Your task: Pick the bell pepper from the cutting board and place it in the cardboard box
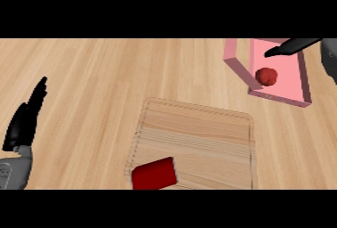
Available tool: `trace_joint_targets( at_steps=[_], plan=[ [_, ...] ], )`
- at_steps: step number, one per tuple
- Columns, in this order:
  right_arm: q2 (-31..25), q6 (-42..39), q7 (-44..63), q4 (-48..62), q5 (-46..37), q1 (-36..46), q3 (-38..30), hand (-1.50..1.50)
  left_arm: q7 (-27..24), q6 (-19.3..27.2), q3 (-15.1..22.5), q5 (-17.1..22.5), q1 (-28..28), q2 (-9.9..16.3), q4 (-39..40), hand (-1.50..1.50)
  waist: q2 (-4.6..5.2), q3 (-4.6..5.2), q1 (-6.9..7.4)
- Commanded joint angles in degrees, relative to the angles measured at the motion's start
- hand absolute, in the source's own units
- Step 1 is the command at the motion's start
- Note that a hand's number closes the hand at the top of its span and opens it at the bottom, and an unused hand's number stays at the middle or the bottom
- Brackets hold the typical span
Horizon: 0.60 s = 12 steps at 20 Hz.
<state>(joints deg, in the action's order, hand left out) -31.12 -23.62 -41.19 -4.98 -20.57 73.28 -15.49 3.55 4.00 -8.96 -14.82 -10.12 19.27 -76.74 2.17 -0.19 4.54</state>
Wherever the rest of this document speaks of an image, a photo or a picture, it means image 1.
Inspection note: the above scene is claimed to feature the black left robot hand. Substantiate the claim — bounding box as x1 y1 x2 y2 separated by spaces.
1 76 48 153

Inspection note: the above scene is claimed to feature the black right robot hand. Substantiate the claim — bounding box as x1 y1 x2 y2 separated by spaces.
263 38 325 59

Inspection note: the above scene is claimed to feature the pink cardboard box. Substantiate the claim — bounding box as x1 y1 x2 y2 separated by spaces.
223 38 313 109

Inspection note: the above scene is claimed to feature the red bell pepper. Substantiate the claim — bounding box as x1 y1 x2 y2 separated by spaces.
254 67 279 87

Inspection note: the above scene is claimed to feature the pale wooden cutting board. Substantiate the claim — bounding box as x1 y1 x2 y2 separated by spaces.
124 96 258 191

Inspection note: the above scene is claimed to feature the dark red block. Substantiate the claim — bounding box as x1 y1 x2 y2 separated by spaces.
130 156 178 191

